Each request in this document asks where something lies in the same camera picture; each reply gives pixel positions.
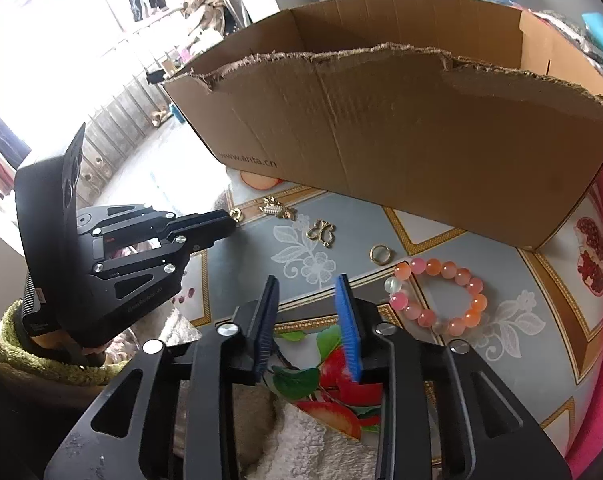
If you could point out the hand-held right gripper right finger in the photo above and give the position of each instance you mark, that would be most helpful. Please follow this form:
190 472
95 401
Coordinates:
349 330

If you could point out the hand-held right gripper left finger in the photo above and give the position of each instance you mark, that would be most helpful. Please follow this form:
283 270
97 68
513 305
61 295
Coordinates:
264 330

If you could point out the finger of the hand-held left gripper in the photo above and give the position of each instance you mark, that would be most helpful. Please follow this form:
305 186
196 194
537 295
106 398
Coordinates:
181 247
206 220

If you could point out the gold butterfly pendant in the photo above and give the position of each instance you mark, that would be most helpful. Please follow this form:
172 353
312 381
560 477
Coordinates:
326 227

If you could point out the brown cardboard box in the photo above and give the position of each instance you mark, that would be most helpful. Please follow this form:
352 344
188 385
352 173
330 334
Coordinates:
406 135

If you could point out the person's left forearm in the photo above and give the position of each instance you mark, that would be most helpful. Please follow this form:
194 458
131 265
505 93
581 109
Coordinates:
31 360

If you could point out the dark red hanging garment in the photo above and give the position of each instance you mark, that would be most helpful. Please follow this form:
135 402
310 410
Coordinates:
1 155

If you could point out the balcony railing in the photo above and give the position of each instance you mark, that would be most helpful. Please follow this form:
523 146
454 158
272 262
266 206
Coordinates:
121 130

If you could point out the small black object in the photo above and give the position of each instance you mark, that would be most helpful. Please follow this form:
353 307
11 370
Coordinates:
156 76

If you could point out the brown pile of clothes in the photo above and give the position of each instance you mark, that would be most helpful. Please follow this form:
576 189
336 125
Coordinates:
206 15

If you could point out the pink floral blanket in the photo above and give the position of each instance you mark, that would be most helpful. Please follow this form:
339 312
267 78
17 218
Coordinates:
601 410

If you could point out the blue printed pillow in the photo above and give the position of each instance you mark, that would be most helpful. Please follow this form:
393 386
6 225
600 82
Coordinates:
601 27

